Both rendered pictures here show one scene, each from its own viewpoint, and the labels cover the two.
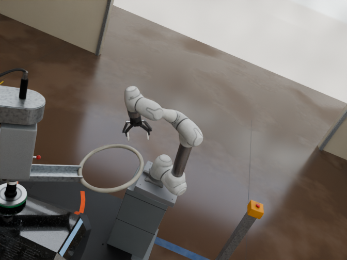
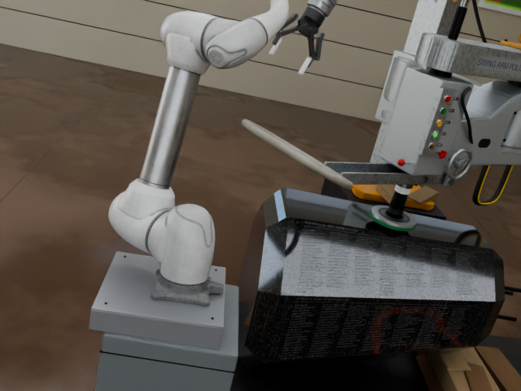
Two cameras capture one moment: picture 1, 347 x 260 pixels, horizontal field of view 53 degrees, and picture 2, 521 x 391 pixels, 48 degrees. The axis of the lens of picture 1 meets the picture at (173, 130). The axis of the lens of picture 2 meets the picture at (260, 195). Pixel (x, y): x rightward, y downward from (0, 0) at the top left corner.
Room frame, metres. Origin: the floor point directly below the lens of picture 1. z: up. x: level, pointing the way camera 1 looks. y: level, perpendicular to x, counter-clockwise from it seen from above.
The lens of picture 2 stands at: (4.12, -0.05, 1.88)
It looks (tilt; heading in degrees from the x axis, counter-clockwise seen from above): 22 degrees down; 173
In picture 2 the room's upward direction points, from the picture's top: 13 degrees clockwise
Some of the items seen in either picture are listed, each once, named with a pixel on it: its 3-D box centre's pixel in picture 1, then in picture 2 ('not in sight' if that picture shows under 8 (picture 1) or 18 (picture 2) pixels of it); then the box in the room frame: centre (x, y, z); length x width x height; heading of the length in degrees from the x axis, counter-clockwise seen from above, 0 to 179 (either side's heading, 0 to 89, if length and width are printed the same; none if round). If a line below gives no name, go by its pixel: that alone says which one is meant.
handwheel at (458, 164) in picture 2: not in sight; (453, 160); (1.70, 1.06, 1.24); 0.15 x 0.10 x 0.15; 120
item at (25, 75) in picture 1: (24, 84); (459, 17); (1.66, 0.89, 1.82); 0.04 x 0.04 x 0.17
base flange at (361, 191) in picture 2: not in sight; (385, 185); (0.78, 1.12, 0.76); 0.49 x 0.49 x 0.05; 2
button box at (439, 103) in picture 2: not in sight; (436, 122); (1.79, 0.89, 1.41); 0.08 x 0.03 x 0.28; 120
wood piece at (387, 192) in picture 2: not in sight; (391, 193); (1.03, 1.08, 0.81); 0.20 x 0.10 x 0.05; 10
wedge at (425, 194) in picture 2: not in sight; (422, 194); (0.94, 1.30, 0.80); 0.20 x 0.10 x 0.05; 132
